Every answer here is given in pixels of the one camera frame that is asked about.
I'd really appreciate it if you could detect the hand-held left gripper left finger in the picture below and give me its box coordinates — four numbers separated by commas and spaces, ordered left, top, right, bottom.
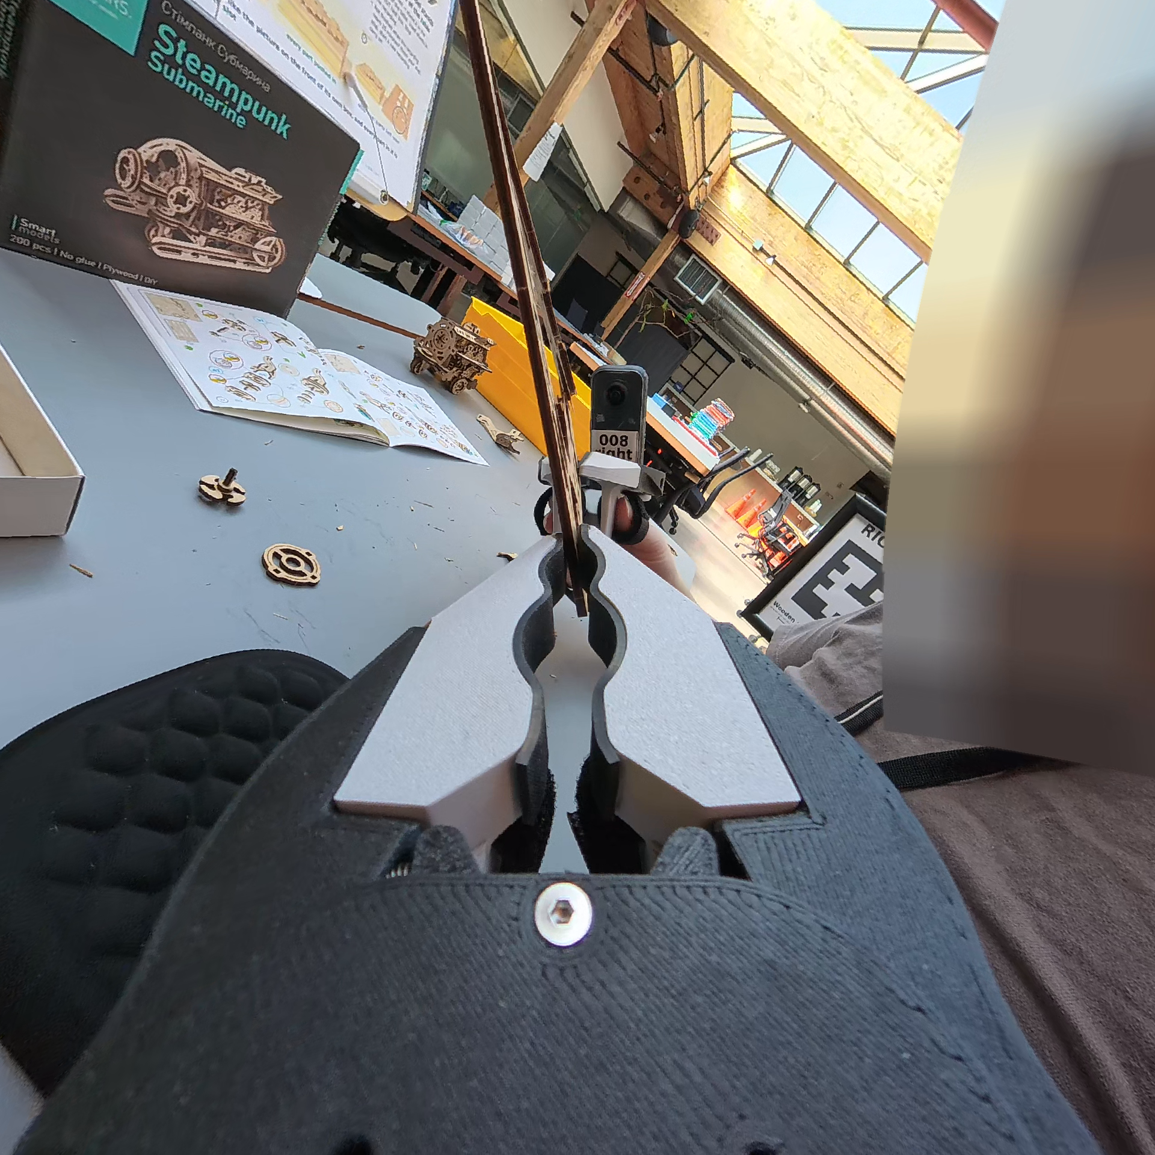
332, 537, 578, 875

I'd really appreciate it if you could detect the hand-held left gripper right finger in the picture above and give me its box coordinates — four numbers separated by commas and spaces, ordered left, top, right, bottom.
576, 529, 805, 875

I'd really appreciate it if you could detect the laser-cut plywood parts sheet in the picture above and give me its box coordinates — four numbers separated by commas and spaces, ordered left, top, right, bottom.
458, 0, 600, 619

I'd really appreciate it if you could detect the assembled wooden model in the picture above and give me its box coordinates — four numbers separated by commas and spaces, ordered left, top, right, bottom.
410, 318, 495, 394

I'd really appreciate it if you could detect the black model kit box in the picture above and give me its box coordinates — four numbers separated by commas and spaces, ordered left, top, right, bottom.
0, 0, 361, 318

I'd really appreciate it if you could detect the person's right hand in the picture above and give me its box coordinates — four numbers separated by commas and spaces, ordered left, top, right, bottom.
613, 496, 695, 600

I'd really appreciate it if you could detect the white table with orange side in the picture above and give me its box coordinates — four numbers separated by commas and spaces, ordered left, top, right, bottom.
645, 407, 723, 480

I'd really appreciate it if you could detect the black office chair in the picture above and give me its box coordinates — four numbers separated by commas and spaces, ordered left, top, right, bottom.
667, 449, 754, 520

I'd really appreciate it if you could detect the yellow plastic bin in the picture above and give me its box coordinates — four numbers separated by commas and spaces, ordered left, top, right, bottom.
465, 298, 596, 461

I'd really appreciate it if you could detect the grey cloth garment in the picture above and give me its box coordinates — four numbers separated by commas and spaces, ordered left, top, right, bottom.
766, 604, 889, 724

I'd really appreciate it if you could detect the black framed tag sign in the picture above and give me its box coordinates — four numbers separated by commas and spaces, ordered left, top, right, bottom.
740, 495, 889, 643

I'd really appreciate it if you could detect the stack of white boxes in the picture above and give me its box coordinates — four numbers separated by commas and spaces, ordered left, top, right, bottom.
455, 195, 515, 263

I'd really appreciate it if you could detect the wooden workbench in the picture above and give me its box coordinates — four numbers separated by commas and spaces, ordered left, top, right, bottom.
388, 200, 578, 330

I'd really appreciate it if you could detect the flat plywood sheet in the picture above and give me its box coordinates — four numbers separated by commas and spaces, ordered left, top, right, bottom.
297, 291, 435, 332

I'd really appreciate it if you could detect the open instruction booklet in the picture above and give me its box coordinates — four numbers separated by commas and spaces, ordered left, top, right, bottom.
113, 283, 488, 468

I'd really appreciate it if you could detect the black padded wrist rest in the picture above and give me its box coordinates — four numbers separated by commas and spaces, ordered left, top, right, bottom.
0, 650, 347, 1094

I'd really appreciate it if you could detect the large instruction poster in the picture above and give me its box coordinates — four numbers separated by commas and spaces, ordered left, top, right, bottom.
184, 0, 460, 213

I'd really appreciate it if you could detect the person's brown shirt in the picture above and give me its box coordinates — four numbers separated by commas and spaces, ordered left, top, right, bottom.
857, 727, 1155, 1155

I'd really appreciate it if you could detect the white cardboard box tray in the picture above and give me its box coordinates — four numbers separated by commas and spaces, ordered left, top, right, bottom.
0, 348, 85, 538

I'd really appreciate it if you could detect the round wooden ring part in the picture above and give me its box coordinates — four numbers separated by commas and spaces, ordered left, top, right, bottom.
261, 544, 321, 589

